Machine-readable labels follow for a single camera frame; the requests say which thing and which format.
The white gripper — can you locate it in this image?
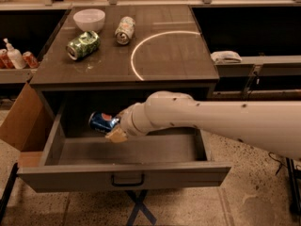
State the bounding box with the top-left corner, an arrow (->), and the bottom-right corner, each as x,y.
105,103 -> 155,143

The blue pepsi can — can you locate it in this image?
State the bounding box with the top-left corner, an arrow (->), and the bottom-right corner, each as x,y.
88,111 -> 119,134

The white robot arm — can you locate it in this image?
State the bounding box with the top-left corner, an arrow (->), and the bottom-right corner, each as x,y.
106,91 -> 301,160

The grey open drawer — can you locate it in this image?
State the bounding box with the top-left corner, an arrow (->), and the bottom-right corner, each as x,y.
17,95 -> 232,194

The grey cabinet counter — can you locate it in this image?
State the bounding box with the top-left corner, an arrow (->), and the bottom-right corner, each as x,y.
29,5 -> 220,124

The crushed green soda can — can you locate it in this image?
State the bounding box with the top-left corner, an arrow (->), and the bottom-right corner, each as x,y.
66,31 -> 101,60

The pale green soda can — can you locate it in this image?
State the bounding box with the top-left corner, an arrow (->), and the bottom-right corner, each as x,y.
115,16 -> 135,45

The red soda can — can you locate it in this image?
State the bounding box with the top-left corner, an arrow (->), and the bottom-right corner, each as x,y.
23,51 -> 39,69

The red can at edge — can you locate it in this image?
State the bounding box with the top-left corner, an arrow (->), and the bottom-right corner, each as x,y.
0,49 -> 14,69

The brown cardboard box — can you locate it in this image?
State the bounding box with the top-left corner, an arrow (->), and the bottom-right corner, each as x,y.
0,83 -> 54,168

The white bowl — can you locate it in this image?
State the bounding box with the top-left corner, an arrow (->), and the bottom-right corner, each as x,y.
73,8 -> 105,32

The white folded cloth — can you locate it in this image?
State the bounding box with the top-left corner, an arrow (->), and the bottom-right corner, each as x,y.
211,51 -> 242,63

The black bar left edge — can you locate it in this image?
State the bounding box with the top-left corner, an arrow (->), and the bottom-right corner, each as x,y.
0,163 -> 18,222

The black stand right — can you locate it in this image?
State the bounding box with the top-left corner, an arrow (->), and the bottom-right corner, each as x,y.
286,158 -> 301,216

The black drawer handle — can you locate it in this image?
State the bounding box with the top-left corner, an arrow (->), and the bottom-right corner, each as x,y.
111,174 -> 145,187

